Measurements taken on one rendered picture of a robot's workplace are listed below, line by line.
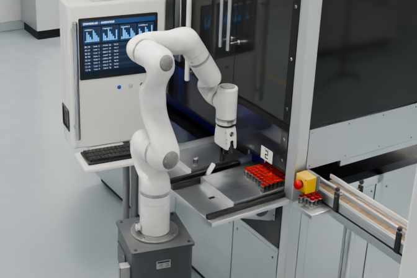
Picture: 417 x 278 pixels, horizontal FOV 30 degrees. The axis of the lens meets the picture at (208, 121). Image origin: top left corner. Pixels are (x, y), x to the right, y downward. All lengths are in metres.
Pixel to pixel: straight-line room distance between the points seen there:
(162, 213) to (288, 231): 0.67
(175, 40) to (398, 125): 1.27
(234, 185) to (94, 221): 1.62
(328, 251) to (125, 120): 1.21
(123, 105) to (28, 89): 3.07
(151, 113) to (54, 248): 1.96
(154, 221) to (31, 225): 1.93
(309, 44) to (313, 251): 1.03
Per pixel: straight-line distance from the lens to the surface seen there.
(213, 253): 4.09
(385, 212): 3.26
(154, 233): 3.10
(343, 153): 3.48
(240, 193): 3.42
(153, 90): 2.82
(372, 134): 3.56
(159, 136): 2.88
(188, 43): 2.85
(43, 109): 6.52
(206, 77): 2.96
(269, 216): 3.51
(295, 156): 3.29
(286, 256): 3.54
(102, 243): 4.69
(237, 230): 3.82
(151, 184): 3.00
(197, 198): 3.36
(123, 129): 4.00
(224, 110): 3.09
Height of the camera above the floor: 2.53
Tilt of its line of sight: 24 degrees down
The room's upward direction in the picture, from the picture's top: 2 degrees clockwise
